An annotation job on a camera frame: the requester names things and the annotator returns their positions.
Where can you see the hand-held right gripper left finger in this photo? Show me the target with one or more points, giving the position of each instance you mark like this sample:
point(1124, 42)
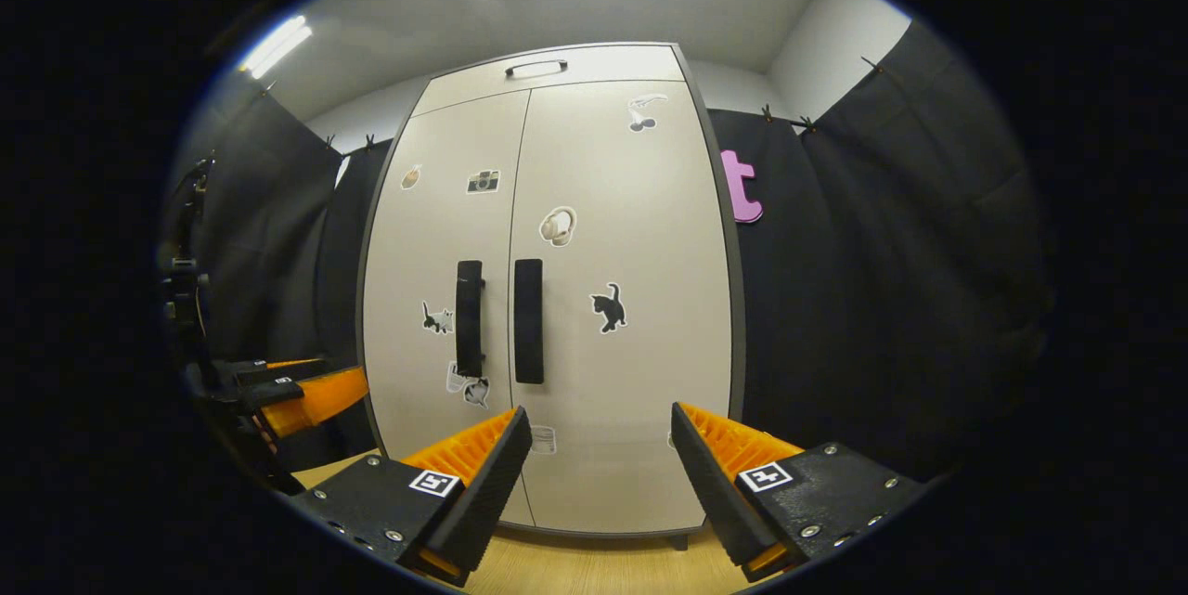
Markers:
point(492, 493)

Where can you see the white shoe cabinet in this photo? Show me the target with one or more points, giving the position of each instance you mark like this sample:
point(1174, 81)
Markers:
point(613, 66)

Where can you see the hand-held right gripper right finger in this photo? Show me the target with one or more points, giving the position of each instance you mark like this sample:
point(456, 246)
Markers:
point(710, 493)

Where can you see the white cabinet door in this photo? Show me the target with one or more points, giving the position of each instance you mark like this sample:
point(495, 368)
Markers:
point(427, 242)
point(668, 233)

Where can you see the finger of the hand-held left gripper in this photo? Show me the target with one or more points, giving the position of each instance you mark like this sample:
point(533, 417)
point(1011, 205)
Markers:
point(269, 372)
point(274, 394)

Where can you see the ceiling light panel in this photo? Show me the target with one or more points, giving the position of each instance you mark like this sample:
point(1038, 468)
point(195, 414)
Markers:
point(277, 45)

